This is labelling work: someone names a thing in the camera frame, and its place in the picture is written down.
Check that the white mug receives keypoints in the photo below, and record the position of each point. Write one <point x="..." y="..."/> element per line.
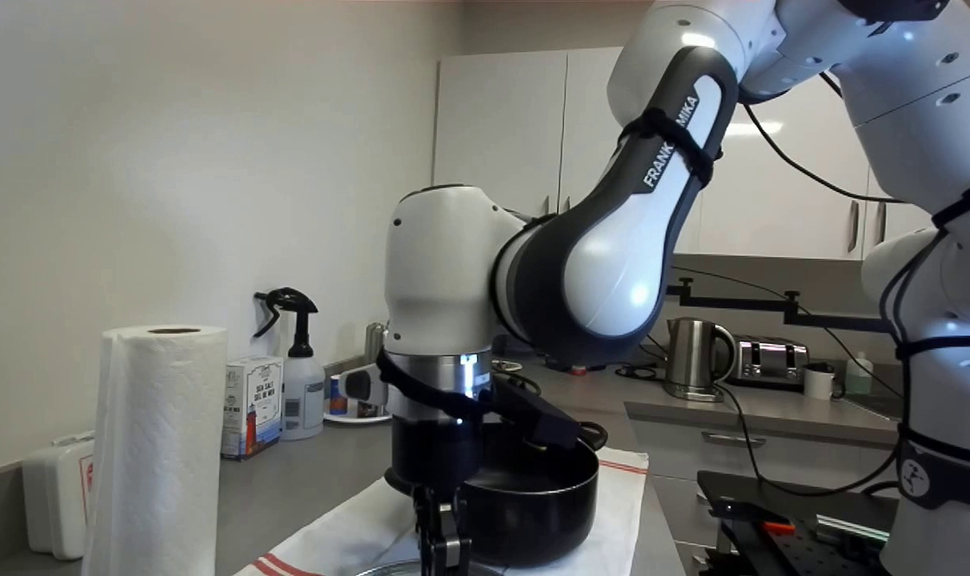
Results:
<point x="819" y="385"/>

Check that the white tissue box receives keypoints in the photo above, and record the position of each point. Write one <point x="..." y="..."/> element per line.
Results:
<point x="56" y="487"/>

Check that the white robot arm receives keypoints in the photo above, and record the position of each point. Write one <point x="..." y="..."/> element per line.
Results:
<point x="585" y="286"/>

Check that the white upper kitchen cabinets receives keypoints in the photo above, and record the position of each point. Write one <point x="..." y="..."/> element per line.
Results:
<point x="532" y="129"/>

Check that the small blue red can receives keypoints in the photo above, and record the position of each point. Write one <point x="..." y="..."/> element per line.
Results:
<point x="337" y="402"/>

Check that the steel toaster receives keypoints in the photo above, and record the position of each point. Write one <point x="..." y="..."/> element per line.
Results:
<point x="768" y="363"/>

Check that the steel electric kettle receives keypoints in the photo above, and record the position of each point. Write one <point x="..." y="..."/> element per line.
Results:
<point x="703" y="356"/>

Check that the black cooking pot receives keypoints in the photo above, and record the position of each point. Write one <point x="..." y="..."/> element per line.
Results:
<point x="528" y="504"/>

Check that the white paper towel roll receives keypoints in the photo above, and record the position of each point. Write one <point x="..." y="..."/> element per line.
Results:
<point x="158" y="452"/>

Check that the white plate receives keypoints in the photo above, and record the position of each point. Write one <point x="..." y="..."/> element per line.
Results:
<point x="355" y="421"/>

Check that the white spray bottle black nozzle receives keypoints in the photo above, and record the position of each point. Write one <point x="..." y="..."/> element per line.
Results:
<point x="303" y="383"/>

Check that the white carton box red label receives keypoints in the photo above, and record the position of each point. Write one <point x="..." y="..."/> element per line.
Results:
<point x="249" y="406"/>

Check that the black clamp red handle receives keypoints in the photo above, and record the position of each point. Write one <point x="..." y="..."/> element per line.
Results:
<point x="753" y="522"/>

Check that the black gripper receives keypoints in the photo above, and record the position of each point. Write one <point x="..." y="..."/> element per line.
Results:
<point x="434" y="457"/>

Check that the white striped kitchen towel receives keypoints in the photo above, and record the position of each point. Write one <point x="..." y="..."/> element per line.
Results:
<point x="375" y="529"/>

